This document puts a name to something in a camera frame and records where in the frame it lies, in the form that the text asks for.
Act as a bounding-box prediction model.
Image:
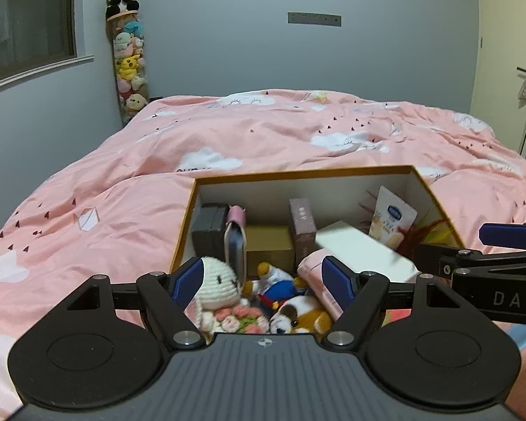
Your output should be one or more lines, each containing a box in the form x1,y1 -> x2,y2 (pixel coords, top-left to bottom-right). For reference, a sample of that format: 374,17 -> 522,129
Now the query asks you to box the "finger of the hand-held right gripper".
411,243 -> 526,279
479,221 -> 526,252

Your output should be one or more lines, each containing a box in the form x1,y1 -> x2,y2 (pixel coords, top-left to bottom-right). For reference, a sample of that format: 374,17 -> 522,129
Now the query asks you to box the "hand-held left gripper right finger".
322,254 -> 460,349

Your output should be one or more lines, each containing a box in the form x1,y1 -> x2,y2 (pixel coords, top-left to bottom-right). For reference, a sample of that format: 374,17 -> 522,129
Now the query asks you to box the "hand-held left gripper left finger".
66,256 -> 208,350

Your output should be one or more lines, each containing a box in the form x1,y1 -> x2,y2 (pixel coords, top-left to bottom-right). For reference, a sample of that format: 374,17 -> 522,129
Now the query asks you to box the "pink pouch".
296,248 -> 348,322

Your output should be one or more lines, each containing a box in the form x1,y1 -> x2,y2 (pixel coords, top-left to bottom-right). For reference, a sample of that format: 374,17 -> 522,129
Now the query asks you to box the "red feather toy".
358,190 -> 459,249

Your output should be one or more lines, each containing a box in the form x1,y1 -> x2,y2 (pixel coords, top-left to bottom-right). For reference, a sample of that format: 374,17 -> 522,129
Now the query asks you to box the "white box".
315,220 -> 420,282

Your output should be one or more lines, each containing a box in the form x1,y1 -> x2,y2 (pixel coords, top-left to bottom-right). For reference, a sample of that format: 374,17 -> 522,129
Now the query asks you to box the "grey textured box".
190,203 -> 231,265

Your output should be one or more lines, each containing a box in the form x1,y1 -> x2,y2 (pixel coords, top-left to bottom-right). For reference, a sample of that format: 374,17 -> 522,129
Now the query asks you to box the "orange cardboard box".
170,164 -> 466,282

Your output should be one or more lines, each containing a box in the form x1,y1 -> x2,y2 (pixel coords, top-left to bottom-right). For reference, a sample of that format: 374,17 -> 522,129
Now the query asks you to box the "white crocheted bunny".
185,256 -> 269,335

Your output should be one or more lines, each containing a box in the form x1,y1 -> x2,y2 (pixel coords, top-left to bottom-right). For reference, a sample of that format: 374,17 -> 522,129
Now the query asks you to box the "brown white dog plush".
268,295 -> 335,336

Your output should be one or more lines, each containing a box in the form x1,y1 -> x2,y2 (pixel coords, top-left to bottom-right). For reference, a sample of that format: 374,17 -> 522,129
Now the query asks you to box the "pink-topped mirror case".
222,204 -> 249,280

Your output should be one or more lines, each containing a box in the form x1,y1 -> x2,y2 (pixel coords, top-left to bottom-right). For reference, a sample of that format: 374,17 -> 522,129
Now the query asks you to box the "duck plush toy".
244,262 -> 310,313

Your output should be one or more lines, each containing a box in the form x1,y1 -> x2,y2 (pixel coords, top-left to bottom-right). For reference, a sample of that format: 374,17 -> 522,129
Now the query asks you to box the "mauve rectangular box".
288,197 -> 319,269

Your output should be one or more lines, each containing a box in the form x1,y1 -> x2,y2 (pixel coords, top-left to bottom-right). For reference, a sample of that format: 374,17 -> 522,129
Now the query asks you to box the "small brown cardboard box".
245,225 -> 296,280

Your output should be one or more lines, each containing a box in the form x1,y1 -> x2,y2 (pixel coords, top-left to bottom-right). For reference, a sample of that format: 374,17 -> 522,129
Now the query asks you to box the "pink printed blanket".
0,89 -> 526,421

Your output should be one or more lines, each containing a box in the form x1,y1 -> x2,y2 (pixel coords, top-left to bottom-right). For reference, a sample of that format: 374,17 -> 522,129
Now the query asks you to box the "cream door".
473,0 -> 526,159

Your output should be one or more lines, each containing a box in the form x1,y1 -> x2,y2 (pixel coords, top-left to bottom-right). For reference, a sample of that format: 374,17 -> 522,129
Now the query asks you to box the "clear tube of plush toys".
106,10 -> 152,126

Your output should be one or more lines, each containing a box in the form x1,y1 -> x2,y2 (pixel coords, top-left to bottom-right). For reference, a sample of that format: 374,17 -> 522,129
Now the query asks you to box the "window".
0,0 -> 95,98

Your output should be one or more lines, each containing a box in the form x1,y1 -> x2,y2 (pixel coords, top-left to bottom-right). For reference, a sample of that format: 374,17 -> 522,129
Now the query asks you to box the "grey wall socket strip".
288,11 -> 342,27

